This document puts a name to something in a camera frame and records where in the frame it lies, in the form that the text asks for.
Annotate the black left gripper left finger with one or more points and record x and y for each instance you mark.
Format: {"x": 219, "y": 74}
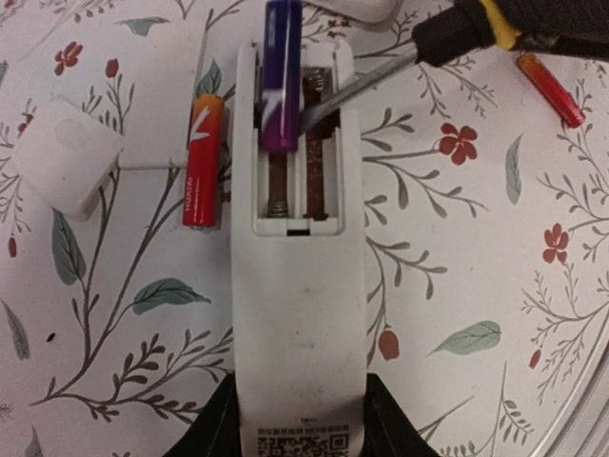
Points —
{"x": 216, "y": 430}

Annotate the narrow white battery cover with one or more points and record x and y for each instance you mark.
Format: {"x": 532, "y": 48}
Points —
{"x": 159, "y": 119}

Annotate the purple battery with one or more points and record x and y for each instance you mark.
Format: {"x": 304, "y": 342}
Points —
{"x": 281, "y": 89}

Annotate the narrow white remote control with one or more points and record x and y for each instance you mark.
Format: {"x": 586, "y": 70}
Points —
{"x": 298, "y": 289}

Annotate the aluminium front rail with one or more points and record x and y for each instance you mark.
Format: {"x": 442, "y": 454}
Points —
{"x": 566, "y": 392}

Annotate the red orange battery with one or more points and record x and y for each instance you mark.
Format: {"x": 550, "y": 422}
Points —
{"x": 204, "y": 144}

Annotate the yellow handled screwdriver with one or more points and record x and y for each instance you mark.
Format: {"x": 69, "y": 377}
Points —
{"x": 440, "y": 39}

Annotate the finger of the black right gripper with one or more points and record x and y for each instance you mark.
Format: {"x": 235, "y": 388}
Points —
{"x": 577, "y": 28}

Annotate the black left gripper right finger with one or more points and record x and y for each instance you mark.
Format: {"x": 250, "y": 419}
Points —
{"x": 387, "y": 430}

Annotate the white remote with back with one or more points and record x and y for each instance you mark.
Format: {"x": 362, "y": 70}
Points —
{"x": 367, "y": 11}

